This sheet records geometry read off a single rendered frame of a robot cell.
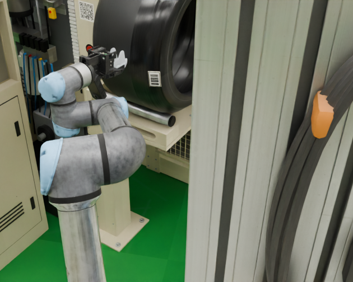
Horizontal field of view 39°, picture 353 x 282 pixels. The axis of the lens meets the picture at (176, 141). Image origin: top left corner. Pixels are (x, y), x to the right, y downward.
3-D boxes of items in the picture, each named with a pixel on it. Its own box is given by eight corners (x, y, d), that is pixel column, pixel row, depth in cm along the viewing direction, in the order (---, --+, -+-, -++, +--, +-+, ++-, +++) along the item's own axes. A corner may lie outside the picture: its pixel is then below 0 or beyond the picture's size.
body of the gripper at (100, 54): (118, 50, 154) (93, 61, 145) (117, 76, 158) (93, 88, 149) (99, 44, 157) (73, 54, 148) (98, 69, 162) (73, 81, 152)
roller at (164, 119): (97, 90, 201) (105, 89, 205) (96, 101, 203) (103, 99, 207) (171, 117, 187) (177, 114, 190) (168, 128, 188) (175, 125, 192)
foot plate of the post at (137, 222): (78, 231, 265) (78, 228, 264) (110, 202, 284) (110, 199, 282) (119, 252, 254) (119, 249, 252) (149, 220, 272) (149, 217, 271)
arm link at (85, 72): (83, 93, 146) (62, 85, 150) (93, 88, 150) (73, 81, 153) (83, 70, 142) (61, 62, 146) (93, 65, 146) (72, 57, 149)
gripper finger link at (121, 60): (134, 47, 162) (116, 55, 155) (133, 64, 165) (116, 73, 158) (126, 45, 163) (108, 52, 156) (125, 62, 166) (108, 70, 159)
